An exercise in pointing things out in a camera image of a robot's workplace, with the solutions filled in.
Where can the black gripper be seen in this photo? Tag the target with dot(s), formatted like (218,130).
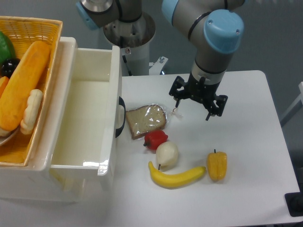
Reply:
(200,91)

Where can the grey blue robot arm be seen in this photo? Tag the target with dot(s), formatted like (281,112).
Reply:
(211,26)

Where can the white pear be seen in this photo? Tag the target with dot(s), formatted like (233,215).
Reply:
(167,154)

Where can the red bell pepper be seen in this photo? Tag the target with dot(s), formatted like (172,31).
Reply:
(155,138)

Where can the wrapped bread slice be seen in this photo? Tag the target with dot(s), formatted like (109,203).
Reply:
(151,117)

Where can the yellow bell pepper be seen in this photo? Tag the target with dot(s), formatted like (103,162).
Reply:
(217,165)

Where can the yellow banana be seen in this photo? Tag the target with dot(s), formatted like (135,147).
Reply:
(176,180)

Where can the white open drawer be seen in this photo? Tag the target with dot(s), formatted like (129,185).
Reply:
(94,116)

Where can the black device at table edge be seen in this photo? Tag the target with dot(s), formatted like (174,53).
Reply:
(294,203)

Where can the small white braided bread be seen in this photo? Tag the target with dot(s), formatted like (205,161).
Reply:
(30,114)

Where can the long orange baguette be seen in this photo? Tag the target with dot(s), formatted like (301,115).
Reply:
(25,77)

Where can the yellow wicker basket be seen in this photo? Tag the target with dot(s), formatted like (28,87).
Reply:
(23,31)

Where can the white drawer cabinet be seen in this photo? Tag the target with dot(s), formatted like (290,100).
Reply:
(37,180)

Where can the black grapes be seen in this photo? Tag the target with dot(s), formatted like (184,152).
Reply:
(8,67)

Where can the orange food piece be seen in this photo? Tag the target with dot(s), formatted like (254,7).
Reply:
(3,83)

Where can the green vegetable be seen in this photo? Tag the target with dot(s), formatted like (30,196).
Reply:
(7,50)

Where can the white plate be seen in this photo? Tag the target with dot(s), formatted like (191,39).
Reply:
(4,140)

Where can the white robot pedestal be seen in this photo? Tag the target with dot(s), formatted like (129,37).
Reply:
(134,39)

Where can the white frame at right edge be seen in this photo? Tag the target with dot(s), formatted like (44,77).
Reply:
(293,108)

